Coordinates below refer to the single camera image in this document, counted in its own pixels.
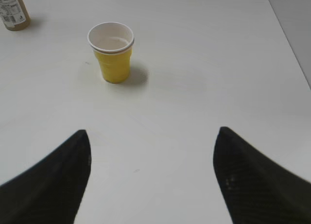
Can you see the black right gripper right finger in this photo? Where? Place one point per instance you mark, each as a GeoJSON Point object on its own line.
{"type": "Point", "coordinates": [256, 190]}

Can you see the orange juice bottle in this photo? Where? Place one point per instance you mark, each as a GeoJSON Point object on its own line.
{"type": "Point", "coordinates": [14, 15]}

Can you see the yellow paper cup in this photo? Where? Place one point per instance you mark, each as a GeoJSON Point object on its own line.
{"type": "Point", "coordinates": [112, 44]}

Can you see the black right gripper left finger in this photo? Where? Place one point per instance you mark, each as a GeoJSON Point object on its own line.
{"type": "Point", "coordinates": [51, 191]}

